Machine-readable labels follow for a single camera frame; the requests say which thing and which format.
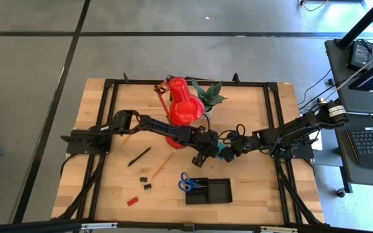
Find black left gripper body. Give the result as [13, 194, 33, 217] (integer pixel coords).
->
[192, 128, 221, 160]

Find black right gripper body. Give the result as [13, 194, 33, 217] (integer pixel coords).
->
[227, 130, 258, 154]

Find blue sticky note pad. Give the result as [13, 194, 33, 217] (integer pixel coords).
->
[217, 144, 228, 160]

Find blue handled scissors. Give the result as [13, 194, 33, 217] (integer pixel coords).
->
[177, 171, 209, 193]

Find black mesh desk organizer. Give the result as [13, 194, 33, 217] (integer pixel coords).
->
[185, 177, 234, 206]

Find red desk lamp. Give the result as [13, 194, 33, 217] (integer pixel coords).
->
[153, 76, 206, 150]

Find snake plant in white pot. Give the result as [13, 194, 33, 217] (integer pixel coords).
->
[191, 80, 229, 119]

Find black pen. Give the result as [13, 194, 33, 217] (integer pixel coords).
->
[127, 146, 152, 168]

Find white paper sheet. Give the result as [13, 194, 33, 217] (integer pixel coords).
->
[311, 130, 324, 152]

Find dark grey side desk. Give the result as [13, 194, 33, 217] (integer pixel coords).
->
[323, 38, 373, 189]

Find black laptop keyboard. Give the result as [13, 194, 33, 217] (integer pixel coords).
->
[346, 126, 373, 172]

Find black power supply box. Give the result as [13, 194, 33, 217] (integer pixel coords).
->
[347, 40, 373, 71]

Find black diagonal pole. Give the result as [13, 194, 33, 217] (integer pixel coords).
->
[336, 0, 373, 50]

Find black overhead rig beam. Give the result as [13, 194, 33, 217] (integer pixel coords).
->
[0, 218, 373, 233]

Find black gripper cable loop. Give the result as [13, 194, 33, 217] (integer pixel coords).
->
[201, 113, 212, 133]
[223, 124, 246, 143]

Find black aluminium table frame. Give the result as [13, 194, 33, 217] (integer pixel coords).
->
[51, 72, 326, 227]

